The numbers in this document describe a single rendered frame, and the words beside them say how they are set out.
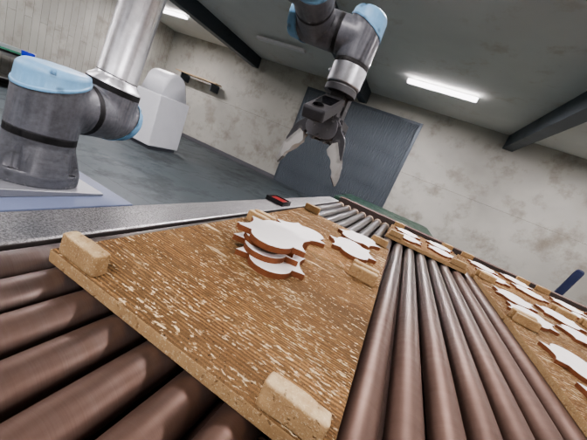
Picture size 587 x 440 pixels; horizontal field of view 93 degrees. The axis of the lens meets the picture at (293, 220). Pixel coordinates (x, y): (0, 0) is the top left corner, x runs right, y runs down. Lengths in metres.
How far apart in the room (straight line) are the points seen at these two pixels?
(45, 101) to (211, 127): 9.06
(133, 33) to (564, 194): 7.80
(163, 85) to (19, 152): 5.66
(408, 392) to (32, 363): 0.38
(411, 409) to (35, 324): 0.39
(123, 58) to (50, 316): 0.61
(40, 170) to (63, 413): 0.53
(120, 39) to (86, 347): 0.66
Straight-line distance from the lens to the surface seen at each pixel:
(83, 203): 0.72
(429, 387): 0.49
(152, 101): 6.37
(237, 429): 0.28
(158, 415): 0.28
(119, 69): 0.82
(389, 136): 7.53
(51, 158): 0.73
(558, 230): 8.01
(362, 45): 0.66
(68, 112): 0.73
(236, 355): 0.31
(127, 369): 0.30
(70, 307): 0.36
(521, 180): 7.76
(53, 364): 0.31
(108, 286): 0.36
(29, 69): 0.73
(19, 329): 0.34
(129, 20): 0.83
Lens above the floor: 1.14
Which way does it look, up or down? 14 degrees down
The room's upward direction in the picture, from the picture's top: 22 degrees clockwise
